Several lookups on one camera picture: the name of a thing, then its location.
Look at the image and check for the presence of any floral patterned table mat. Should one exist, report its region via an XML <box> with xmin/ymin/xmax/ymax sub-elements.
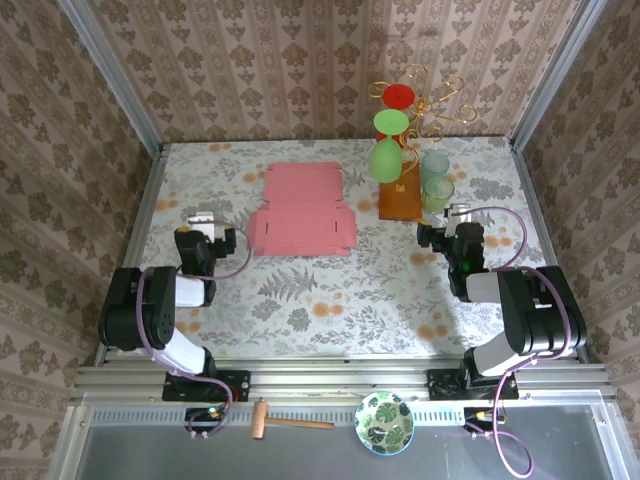
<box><xmin>114</xmin><ymin>137</ymin><xmax>576</xmax><ymax>359</ymax></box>

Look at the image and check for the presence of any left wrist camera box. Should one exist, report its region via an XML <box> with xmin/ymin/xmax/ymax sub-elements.
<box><xmin>187</xmin><ymin>211</ymin><xmax>217</xmax><ymax>240</ymax></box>

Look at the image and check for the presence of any leaf patterned bowl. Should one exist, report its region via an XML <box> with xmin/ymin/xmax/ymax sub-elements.
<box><xmin>353</xmin><ymin>391</ymin><xmax>416</xmax><ymax>456</ymax></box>

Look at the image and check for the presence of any gold wire glass rack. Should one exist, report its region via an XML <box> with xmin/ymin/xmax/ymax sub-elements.
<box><xmin>367</xmin><ymin>63</ymin><xmax>479</xmax><ymax>222</ymax></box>

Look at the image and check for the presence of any red plastic wine glass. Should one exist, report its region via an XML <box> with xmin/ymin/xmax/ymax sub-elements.
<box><xmin>374</xmin><ymin>83</ymin><xmax>416</xmax><ymax>144</ymax></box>

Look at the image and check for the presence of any pink paper box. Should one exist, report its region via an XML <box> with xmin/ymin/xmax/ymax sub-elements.
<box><xmin>248</xmin><ymin>161</ymin><xmax>359</xmax><ymax>259</ymax></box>

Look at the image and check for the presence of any aluminium front rail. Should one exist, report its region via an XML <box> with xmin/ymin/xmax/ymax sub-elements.
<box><xmin>69</xmin><ymin>357</ymin><xmax>614</xmax><ymax>401</ymax></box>

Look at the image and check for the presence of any green translucent cup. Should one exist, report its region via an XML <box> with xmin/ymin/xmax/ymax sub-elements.
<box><xmin>421</xmin><ymin>175</ymin><xmax>456</xmax><ymax>216</ymax></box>

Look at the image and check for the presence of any grey metal panel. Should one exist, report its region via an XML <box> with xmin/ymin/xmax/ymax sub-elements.
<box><xmin>47</xmin><ymin>399</ymin><xmax>640</xmax><ymax>480</ymax></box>

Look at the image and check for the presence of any slotted grey cable duct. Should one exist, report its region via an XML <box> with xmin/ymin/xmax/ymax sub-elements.
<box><xmin>92</xmin><ymin>405</ymin><xmax>466</xmax><ymax>426</ymax></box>

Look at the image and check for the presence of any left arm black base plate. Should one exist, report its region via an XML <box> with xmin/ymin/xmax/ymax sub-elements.
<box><xmin>162</xmin><ymin>368</ymin><xmax>251</xmax><ymax>403</ymax></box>

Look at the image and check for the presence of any aluminium corner post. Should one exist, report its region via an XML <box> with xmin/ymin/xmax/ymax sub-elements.
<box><xmin>57</xmin><ymin>0</ymin><xmax>166</xmax><ymax>156</ymax></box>
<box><xmin>509</xmin><ymin>0</ymin><xmax>609</xmax><ymax>151</ymax></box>

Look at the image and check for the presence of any small circuit board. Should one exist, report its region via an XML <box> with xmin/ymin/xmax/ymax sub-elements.
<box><xmin>185</xmin><ymin>405</ymin><xmax>226</xmax><ymax>434</ymax></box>
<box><xmin>463</xmin><ymin>407</ymin><xmax>501</xmax><ymax>434</ymax></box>

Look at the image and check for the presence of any right small circuit board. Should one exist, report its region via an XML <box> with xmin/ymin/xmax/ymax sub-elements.
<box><xmin>463</xmin><ymin>407</ymin><xmax>501</xmax><ymax>434</ymax></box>

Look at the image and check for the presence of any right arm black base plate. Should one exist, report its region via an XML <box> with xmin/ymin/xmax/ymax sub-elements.
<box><xmin>426</xmin><ymin>367</ymin><xmax>519</xmax><ymax>401</ymax></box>

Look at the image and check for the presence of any green plastic wine glass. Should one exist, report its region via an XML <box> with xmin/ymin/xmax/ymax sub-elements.
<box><xmin>368</xmin><ymin>108</ymin><xmax>409</xmax><ymax>184</ymax></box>

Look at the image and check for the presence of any blue translucent cup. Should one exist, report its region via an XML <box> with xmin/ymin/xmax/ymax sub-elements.
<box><xmin>419</xmin><ymin>151</ymin><xmax>451</xmax><ymax>181</ymax></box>

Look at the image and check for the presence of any wooden mallet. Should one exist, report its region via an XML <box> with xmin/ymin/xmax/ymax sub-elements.
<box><xmin>251</xmin><ymin>398</ymin><xmax>335</xmax><ymax>441</ymax></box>

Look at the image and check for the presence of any left small circuit board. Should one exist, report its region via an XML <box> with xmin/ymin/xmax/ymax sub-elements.
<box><xmin>185</xmin><ymin>405</ymin><xmax>226</xmax><ymax>434</ymax></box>

